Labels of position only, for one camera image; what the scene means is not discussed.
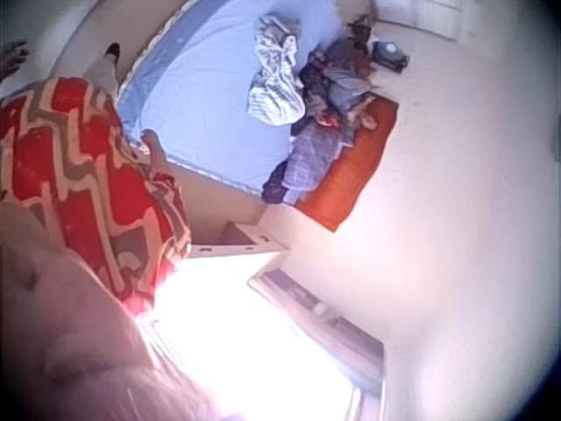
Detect person's right hand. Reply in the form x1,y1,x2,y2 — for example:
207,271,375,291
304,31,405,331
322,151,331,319
140,130,168,170

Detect person's left hand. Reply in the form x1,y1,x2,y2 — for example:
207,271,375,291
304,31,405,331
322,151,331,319
0,39,31,81

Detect blue sheeted mattress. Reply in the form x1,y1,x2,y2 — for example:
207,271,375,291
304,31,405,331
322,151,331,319
116,0,352,195

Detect person's legs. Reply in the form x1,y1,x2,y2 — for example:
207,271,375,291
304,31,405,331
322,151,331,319
85,42,123,100

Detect white striped crumpled cloth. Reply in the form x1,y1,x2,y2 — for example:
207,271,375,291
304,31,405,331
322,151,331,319
245,13,308,127

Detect blue checked cloth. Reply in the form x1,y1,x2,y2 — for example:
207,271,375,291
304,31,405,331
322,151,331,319
261,120,357,205

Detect heap of dark clothes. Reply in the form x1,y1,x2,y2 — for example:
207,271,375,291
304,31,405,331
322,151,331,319
297,15,380,129

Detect orange floor mat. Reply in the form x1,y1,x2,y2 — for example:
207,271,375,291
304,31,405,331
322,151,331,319
294,94,401,233

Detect dark bag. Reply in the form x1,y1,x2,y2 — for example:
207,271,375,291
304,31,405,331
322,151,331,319
372,39,411,74

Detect white door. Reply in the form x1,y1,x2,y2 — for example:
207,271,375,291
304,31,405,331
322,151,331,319
376,0,466,41

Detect beige bed frame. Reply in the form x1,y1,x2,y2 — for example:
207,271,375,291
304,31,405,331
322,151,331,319
164,158,291,260

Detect window frame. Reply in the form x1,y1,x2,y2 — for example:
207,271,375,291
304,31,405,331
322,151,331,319
247,262,387,421

